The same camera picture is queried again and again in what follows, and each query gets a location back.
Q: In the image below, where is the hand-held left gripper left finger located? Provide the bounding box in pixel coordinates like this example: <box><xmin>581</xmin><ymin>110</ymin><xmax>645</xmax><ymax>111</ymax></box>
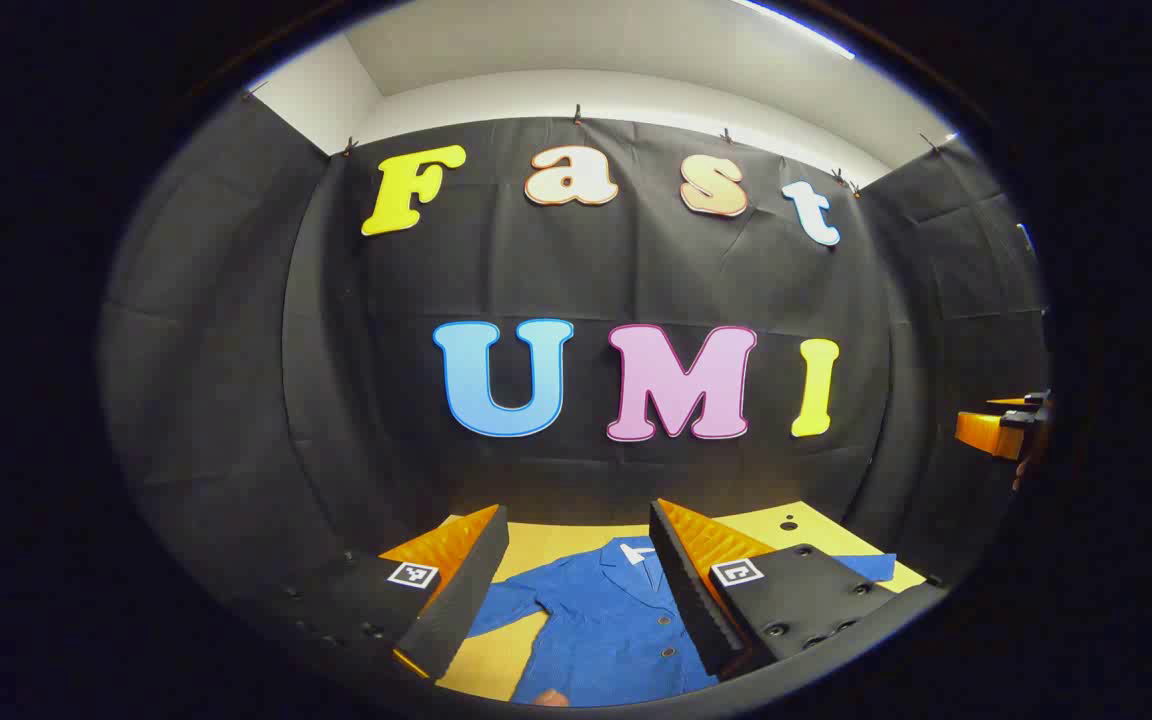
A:
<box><xmin>274</xmin><ymin>505</ymin><xmax>510</xmax><ymax>683</ymax></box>

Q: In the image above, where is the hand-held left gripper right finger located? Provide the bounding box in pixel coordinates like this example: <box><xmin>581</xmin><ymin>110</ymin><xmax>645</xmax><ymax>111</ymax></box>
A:
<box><xmin>648</xmin><ymin>497</ymin><xmax>905</xmax><ymax>683</ymax></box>

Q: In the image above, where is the blue button-up shirt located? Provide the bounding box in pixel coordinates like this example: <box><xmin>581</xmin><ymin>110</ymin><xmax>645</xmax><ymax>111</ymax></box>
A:
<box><xmin>466</xmin><ymin>537</ymin><xmax>897</xmax><ymax>708</ymax></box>

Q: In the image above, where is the row of backdrop clips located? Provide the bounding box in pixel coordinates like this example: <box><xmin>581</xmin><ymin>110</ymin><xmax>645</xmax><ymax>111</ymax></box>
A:
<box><xmin>241</xmin><ymin>80</ymin><xmax>942</xmax><ymax>196</ymax></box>

